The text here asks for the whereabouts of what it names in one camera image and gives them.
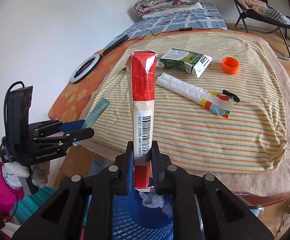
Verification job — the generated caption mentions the black ring light cable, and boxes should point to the black ring light cable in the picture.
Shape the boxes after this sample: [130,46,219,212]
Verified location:
[129,29,180,41]

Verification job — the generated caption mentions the white ring light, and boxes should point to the white ring light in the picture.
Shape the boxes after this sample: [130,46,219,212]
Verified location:
[69,54,101,84]

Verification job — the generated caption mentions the black tripod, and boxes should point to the black tripod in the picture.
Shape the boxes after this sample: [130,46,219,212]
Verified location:
[102,34,131,57]

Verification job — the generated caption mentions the red paper carton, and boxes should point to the red paper carton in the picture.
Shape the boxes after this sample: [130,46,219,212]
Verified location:
[125,50,158,193]

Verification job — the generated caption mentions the crumpled white paper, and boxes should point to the crumpled white paper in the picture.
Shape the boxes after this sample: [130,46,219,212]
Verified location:
[139,191,173,218]

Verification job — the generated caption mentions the beige blanket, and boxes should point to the beige blanket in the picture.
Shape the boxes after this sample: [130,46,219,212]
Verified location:
[84,28,290,196]

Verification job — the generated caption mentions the green milk carton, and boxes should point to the green milk carton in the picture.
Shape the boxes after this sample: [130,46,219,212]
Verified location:
[157,49,213,79]

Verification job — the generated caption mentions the orange flowered bedsheet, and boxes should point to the orange flowered bedsheet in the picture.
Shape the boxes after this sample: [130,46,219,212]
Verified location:
[48,27,290,207]

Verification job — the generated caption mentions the blue plaid bedsheet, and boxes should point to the blue plaid bedsheet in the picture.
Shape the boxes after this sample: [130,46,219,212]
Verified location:
[109,3,228,46]

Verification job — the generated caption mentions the grey striped cloth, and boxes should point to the grey striped cloth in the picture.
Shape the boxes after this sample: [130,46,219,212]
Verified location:
[262,6,290,26]

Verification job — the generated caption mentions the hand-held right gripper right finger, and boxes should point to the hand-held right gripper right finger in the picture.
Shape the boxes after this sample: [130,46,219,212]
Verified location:
[151,141,275,240]

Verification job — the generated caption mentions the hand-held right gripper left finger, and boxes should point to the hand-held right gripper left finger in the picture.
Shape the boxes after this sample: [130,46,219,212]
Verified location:
[11,141,135,240]

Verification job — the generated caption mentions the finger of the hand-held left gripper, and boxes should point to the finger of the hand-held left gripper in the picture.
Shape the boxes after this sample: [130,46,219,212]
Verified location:
[33,127,95,153]
[33,119,86,137]

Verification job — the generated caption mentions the small black clip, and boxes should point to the small black clip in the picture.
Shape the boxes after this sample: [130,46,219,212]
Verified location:
[222,89,240,103]

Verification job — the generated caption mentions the folded white sheet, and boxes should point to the folded white sheet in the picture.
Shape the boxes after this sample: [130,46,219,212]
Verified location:
[142,2,203,19]

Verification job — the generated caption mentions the blue plastic basket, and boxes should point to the blue plastic basket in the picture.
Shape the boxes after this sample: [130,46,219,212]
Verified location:
[85,189,203,240]

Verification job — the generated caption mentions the person's left hand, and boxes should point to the person's left hand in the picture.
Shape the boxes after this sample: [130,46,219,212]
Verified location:
[1,161,48,188]

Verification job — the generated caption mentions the white wrapper with colourful end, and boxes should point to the white wrapper with colourful end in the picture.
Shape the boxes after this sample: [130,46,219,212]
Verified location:
[155,73,234,119]

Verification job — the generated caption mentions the orange bottle cap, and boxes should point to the orange bottle cap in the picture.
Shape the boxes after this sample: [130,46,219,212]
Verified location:
[222,57,240,75]

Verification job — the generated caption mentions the teal plastic wrapper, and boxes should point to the teal plastic wrapper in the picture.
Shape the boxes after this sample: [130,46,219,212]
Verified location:
[74,98,110,146]

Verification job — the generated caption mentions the beige cloth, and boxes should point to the beige cloth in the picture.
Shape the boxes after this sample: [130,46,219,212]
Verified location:
[235,0,268,16]

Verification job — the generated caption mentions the striped yellow blanket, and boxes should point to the striped yellow blanket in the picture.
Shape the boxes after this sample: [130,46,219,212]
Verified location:
[81,28,289,173]

